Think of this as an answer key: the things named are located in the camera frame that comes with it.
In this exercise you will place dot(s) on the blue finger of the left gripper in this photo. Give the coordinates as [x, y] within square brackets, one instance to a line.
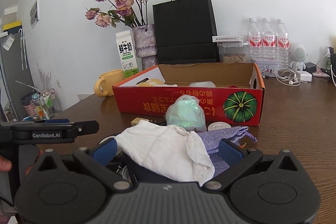
[63, 120]

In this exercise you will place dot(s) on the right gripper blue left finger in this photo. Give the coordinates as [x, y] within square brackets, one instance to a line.
[105, 151]

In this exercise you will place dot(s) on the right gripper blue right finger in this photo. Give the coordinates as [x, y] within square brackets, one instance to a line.
[230, 152]

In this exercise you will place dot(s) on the purple burlap drawstring pouch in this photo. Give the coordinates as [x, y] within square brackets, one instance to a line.
[211, 141]

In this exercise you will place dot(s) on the navy blue zip pouch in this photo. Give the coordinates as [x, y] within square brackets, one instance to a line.
[123, 165]

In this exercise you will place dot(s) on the white cloth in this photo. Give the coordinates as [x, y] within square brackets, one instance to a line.
[169, 151]

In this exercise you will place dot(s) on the sheep plush toy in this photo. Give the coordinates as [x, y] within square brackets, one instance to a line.
[154, 83]

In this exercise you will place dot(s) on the translucent cotton swab box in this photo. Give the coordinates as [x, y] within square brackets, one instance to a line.
[202, 84]

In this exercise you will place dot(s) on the person's left hand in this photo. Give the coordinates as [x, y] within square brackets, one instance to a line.
[6, 165]

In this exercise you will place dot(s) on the white round plug puck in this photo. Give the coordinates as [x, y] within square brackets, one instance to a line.
[218, 126]

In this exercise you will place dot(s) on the yellow soap bar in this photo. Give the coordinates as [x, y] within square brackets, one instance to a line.
[137, 120]

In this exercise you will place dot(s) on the yellow ceramic mug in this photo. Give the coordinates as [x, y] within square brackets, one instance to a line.
[103, 86]

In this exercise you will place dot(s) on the red cardboard pumpkin box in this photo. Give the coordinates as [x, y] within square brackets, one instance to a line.
[237, 99]

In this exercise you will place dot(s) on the iridescent green plastic bag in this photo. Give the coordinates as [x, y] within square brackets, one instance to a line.
[186, 112]

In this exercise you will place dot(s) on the white milk carton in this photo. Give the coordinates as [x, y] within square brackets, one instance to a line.
[126, 52]

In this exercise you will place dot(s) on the white illustrated tin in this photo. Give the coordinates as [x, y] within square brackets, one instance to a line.
[267, 67]

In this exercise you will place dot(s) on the white earphones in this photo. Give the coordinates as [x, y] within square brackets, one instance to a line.
[288, 77]

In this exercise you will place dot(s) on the clear seed container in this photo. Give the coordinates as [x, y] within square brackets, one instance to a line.
[233, 52]

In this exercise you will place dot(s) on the purple textured vase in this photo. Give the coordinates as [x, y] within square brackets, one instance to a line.
[145, 45]

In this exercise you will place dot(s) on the flat white box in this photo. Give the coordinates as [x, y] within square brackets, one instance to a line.
[227, 39]

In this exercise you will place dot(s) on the left water bottle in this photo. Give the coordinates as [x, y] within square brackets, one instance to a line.
[254, 39]

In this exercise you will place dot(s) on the water bottle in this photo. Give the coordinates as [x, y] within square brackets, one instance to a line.
[254, 39]
[268, 39]
[282, 39]

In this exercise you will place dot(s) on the right water bottle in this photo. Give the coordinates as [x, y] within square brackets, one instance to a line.
[282, 39]

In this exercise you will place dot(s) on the middle water bottle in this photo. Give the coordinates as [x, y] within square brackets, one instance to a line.
[268, 39]

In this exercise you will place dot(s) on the black paper shopping bag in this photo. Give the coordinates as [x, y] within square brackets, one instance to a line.
[184, 31]

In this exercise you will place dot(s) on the wire storage rack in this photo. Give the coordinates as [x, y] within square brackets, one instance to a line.
[41, 104]

